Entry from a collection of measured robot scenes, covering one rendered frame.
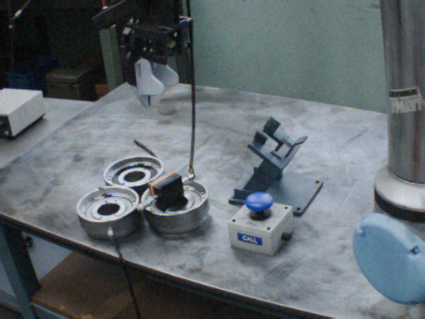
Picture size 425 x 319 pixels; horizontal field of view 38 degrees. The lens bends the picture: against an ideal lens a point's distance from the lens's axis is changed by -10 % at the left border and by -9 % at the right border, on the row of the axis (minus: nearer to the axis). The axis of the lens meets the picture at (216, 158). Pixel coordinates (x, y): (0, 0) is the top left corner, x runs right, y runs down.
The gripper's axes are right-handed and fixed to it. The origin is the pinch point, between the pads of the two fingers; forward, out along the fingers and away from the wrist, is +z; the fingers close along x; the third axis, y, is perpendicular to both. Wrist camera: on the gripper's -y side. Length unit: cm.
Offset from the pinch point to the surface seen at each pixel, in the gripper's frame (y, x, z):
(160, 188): 8.1, -7.6, 9.8
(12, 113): -65, 23, 32
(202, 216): 13.9, -5.2, 14.2
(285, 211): 26.6, -2.6, 10.0
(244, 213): 21.1, -5.1, 10.7
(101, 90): -114, 113, 79
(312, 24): -37, 156, 46
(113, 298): -7.7, -5.7, 44.4
